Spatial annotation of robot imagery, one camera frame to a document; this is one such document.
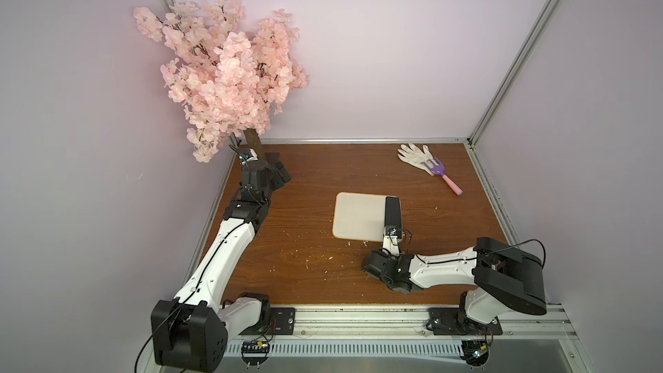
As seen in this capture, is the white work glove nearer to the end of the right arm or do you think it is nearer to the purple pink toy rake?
the purple pink toy rake

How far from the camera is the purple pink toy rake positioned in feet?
3.37

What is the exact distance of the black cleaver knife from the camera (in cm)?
94

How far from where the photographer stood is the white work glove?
112cm
